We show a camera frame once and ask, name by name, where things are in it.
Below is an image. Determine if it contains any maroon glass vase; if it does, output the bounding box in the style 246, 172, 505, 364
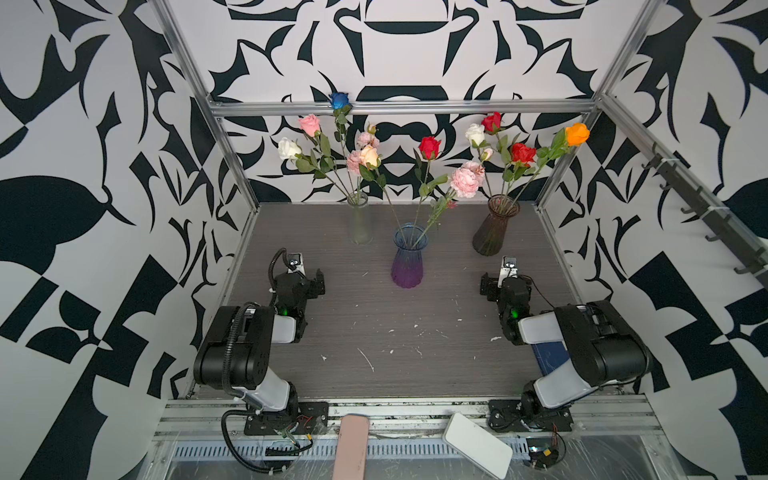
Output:
472, 194, 520, 256

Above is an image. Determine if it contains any clear glass vase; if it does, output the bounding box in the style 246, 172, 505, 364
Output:
347, 191, 373, 245

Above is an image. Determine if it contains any blue purple glass vase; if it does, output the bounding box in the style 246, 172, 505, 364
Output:
391, 223, 429, 289

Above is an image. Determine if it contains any pink rose flower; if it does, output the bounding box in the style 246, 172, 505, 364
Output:
295, 114, 352, 200

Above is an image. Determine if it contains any large pink peony flower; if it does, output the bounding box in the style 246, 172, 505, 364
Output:
346, 150, 362, 206

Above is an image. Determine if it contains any blue rose flower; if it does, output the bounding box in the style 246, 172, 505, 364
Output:
329, 92, 352, 164

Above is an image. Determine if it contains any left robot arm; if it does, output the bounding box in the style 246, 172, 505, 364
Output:
193, 248, 326, 419

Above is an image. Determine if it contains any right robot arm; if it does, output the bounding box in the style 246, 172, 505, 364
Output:
479, 274, 652, 422

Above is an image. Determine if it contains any blue book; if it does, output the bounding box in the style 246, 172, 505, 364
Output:
531, 341, 570, 376

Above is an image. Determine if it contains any white phone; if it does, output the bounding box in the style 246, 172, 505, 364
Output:
442, 413, 513, 479

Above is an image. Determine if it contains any circuit board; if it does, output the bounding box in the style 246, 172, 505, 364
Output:
523, 432, 567, 471

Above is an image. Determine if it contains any small pink flower sprig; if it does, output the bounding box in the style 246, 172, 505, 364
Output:
355, 124, 380, 150

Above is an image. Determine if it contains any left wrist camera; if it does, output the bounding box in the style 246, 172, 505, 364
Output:
285, 253, 306, 275

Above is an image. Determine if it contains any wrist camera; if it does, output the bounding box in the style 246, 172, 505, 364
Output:
285, 253, 306, 275
497, 256, 518, 288

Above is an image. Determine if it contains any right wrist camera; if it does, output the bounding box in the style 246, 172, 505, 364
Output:
497, 256, 518, 288

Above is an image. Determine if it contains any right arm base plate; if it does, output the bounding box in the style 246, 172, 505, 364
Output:
487, 396, 573, 433

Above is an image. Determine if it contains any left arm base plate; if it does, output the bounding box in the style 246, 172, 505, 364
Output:
244, 402, 329, 436

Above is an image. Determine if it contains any wall hook rail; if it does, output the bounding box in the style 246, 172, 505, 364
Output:
641, 142, 768, 283

